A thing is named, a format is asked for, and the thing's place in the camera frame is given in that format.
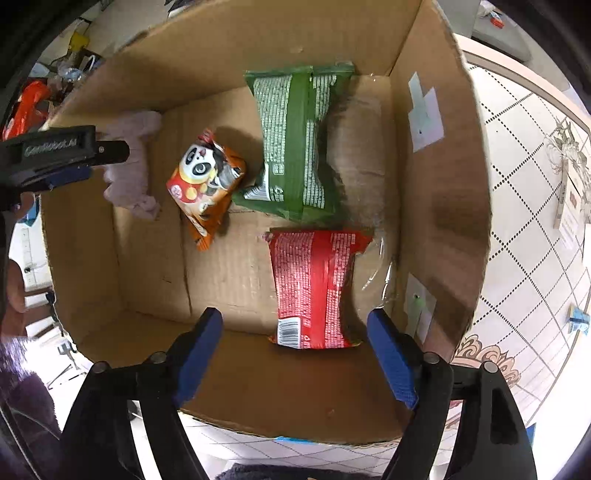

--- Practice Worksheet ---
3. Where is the cardboard box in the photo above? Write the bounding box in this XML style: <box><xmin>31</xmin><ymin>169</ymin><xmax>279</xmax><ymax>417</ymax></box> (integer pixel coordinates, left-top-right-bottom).
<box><xmin>41</xmin><ymin>0</ymin><xmax>491</xmax><ymax>446</ymax></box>

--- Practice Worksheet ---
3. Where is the red snack packet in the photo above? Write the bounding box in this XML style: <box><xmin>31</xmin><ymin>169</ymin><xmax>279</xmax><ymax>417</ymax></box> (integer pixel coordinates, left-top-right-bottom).
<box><xmin>261</xmin><ymin>227</ymin><xmax>374</xmax><ymax>350</ymax></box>

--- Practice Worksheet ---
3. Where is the red plastic bag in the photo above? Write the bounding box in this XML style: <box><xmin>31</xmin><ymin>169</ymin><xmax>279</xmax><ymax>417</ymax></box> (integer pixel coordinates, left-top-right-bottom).
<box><xmin>2</xmin><ymin>79</ymin><xmax>52</xmax><ymax>141</ymax></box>

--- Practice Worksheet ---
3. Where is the green snack packet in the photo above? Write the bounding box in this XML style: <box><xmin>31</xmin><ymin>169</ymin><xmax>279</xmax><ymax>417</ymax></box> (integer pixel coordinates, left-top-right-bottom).
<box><xmin>231</xmin><ymin>61</ymin><xmax>356</xmax><ymax>223</ymax></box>

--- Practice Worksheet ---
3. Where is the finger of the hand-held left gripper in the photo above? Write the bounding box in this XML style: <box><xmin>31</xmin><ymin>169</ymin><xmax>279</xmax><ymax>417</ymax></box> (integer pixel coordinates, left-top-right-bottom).
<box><xmin>14</xmin><ymin>127</ymin><xmax>131</xmax><ymax>191</ymax></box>

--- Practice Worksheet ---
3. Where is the dark fuzzy cloth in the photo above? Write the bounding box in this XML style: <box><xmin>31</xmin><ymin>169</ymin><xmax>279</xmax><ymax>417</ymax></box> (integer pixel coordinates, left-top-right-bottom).
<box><xmin>0</xmin><ymin>344</ymin><xmax>63</xmax><ymax>462</ymax></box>

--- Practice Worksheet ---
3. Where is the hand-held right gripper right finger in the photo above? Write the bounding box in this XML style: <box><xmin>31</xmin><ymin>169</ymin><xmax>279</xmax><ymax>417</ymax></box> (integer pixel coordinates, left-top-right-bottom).
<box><xmin>366</xmin><ymin>308</ymin><xmax>539</xmax><ymax>480</ymax></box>

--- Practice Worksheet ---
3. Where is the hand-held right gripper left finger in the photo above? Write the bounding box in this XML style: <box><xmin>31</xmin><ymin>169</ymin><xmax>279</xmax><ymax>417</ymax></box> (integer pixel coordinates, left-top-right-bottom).
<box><xmin>59</xmin><ymin>307</ymin><xmax>224</xmax><ymax>480</ymax></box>

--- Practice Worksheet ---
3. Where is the paper card with red print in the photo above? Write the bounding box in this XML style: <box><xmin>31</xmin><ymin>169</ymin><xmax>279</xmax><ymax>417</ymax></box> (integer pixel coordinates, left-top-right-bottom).
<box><xmin>553</xmin><ymin>178</ymin><xmax>589</xmax><ymax>250</ymax></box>

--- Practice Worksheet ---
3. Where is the small blue object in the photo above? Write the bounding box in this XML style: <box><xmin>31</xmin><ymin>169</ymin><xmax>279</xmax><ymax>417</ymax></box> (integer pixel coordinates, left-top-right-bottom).
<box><xmin>568</xmin><ymin>305</ymin><xmax>591</xmax><ymax>334</ymax></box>

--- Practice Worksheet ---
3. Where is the orange panda snack packet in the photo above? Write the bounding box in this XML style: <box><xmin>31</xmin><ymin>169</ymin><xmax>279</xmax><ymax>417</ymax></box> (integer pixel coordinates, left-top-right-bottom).
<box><xmin>166</xmin><ymin>128</ymin><xmax>247</xmax><ymax>252</ymax></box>

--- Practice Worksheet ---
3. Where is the pink plush toy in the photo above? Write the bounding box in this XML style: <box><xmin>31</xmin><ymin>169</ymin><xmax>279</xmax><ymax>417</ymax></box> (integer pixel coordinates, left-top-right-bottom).
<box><xmin>102</xmin><ymin>111</ymin><xmax>163</xmax><ymax>221</ymax></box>

